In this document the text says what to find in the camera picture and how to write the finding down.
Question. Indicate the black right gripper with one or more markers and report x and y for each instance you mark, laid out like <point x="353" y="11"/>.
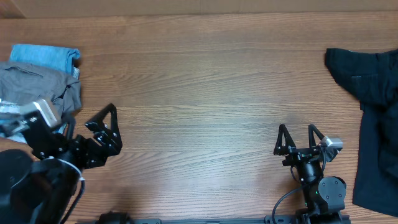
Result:
<point x="301" y="154"/>

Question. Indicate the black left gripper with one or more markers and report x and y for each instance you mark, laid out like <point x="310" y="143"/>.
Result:
<point x="97" y="124"/>

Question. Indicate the black shorts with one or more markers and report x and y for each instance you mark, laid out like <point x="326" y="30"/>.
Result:
<point x="372" y="79"/>

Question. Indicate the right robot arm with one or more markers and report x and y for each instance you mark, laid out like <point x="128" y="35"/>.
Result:
<point x="324" y="197"/>

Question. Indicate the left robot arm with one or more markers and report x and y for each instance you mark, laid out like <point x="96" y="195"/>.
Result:
<point x="45" y="185"/>

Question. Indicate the folded blue jeans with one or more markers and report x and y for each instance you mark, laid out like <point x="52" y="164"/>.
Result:
<point x="57" y="58"/>

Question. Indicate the brown cardboard back wall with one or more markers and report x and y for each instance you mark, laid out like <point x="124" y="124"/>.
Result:
<point x="97" y="8"/>

